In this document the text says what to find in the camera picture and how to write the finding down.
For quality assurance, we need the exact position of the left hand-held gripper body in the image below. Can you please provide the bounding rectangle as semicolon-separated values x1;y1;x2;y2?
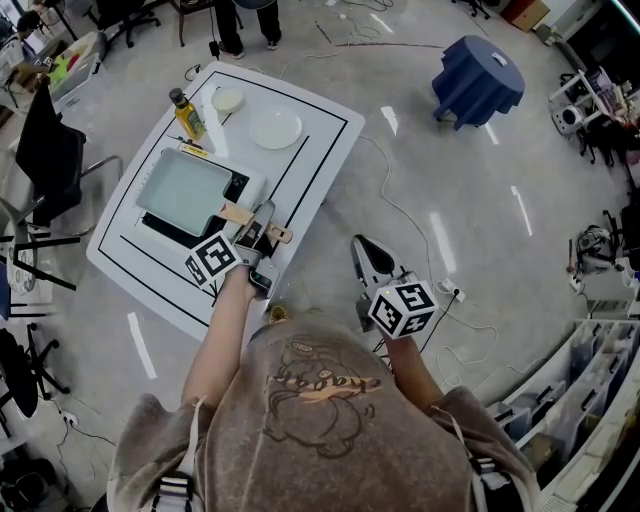
183;225;282;302

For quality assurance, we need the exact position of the person's brown printed shirt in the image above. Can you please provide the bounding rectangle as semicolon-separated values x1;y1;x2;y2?
107;309;541;512

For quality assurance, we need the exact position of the white storage bin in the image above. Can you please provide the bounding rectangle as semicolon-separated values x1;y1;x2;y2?
47;32;104;104

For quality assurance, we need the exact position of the dark wooden stool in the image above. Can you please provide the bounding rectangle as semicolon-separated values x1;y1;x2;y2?
169;0;221;49

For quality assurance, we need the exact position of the round grey device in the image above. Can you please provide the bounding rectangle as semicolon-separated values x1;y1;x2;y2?
552;103;586;135

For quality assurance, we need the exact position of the square pan with wooden handle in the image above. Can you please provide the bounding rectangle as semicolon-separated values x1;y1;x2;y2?
135;147;294;246

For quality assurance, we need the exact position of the black swivel office chair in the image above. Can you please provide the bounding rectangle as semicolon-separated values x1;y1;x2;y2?
84;0;161;49
0;324;71;436
452;0;491;21

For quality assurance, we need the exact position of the neon yellow cloth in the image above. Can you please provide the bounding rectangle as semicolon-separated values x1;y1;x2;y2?
52;54;81;84

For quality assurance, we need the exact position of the white frame cart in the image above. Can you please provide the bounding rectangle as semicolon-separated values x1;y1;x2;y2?
548;67;626;136

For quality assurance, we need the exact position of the white round plate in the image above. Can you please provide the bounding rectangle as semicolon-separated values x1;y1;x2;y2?
249;104;304;151

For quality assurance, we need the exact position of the blue draped stool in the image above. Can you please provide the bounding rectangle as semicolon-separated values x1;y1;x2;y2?
431;34;526;132

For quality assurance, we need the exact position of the black portable stove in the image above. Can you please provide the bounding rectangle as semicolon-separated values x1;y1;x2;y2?
133;142;270;251

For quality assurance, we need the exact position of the black white harness strap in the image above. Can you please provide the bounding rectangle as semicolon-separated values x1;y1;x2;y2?
149;397;209;512
429;404;511;512

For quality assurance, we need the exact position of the black mesh sled chair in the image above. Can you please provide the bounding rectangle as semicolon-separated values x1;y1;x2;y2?
14;82;124;236

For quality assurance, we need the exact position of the small white bowl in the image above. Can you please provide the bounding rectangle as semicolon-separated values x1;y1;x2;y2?
210;85;246;113

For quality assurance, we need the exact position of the grey device with cables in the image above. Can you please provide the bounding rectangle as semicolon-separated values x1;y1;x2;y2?
574;224;619;274

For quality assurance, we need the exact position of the black floor cable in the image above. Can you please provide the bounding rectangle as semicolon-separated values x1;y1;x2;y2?
418;294;459;354

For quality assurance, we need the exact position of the white table with black lines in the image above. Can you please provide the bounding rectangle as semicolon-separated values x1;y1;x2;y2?
85;60;366;342

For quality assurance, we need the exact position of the white shelf with storage bins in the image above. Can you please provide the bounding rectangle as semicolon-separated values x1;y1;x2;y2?
487;319;640;512

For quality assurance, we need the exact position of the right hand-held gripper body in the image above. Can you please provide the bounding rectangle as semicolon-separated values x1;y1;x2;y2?
349;233;440;342

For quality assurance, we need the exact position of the black bag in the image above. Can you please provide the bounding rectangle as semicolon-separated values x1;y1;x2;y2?
0;457;59;512

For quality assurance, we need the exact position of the white chair with black legs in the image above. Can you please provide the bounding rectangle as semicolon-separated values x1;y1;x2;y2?
0;197;81;294

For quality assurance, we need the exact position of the yellow oil bottle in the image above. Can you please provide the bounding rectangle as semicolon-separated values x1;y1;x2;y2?
168;87;208;142

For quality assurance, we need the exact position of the person's right forearm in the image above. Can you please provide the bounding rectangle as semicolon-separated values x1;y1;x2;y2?
384;334;444;411

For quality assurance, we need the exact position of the floral round seat cushion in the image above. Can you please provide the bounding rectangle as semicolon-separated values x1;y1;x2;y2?
7;249;39;296

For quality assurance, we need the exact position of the white floor cable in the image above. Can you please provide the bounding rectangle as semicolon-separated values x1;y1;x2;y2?
434;309;539;396
357;134;441;286

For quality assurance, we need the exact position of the person's left forearm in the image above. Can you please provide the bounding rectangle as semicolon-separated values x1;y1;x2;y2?
180;263;261;409

